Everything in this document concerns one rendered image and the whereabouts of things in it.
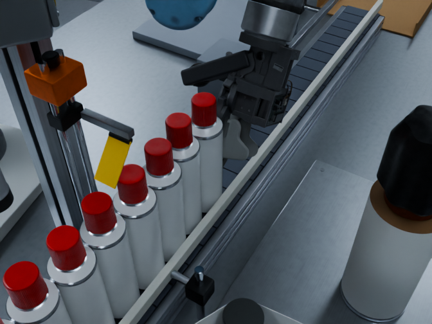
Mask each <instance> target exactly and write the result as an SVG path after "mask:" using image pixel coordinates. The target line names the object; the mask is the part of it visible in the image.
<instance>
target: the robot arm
mask: <svg viewBox="0 0 432 324"><path fill-rule="evenodd" d="M216 2H217V0H145V3H146V6H147V8H148V9H149V11H150V13H151V14H152V16H153V18H154V19H155V20H156V21H157V22H158V23H159V24H161V25H163V26H164V27H166V28H170V29H172V30H188V29H190V28H193V27H195V26H197V25H198V24H199V23H200V22H201V21H202V20H203V19H204V18H205V17H206V16H207V14H208V13H210V12H211V10H212V9H213V7H214V6H215V4H216ZM256 2H257V3H256ZM303 2H304V0H251V1H247V6H246V10H245V12H244V17H243V20H242V24H241V28H242V29H243V30H244V31H242V32H241V33H240V37H239V41H240V42H243V43H245V44H248V45H250V49H249V50H243V51H240V52H237V53H233V54H231V55H227V56H225V57H221V58H218V59H215V60H211V61H209V62H205V63H196V64H193V65H192V66H191V67H189V68H187V69H184V70H182V71H181V78H182V81H183V84H184V85H185V86H195V87H204V86H206V85H207V84H208V83H210V82H211V81H214V80H218V79H221V78H224V77H228V78H227V79H225V81H224V83H223V85H222V87H221V90H220V93H219V97H218V100H217V117H218V118H220V119H221V120H222V122H223V148H222V168H223V167H224V165H225V164H226V162H227V160H228V159H235V160H241V161H243V160H245V159H247V158H248V157H253V156H255V155H256V154H257V152H258V145H257V144H256V143H255V142H254V141H253V140H252V139H251V137H250V135H249V132H250V130H251V124H253V125H258V126H261V127H263V128H266V127H268V126H272V125H276V124H278V123H282V120H283V118H284V114H285V110H286V108H287V104H288V102H289V98H290V95H291V92H292V88H293V83H292V82H291V81H290V80H288V79H289V75H290V72H291V69H292V66H293V62H294V60H298V58H299V56H300V52H301V51H300V50H297V49H293V48H290V47H289V45H288V44H287V42H291V41H292V39H293V35H294V32H295V29H296V25H297V23H298V19H299V17H300V15H299V14H300V12H301V10H302V6H303ZM267 5H268V6H267ZM274 7H275V8H274ZM292 12H294V13H292ZM263 55H264V57H263ZM287 81H290V82H291V90H290V89H289V86H288V85H287ZM286 86H287V88H286ZM5 152H6V140H5V137H4V134H3V132H2V130H1V129H0V160H1V159H2V158H3V156H4V154H5Z"/></svg>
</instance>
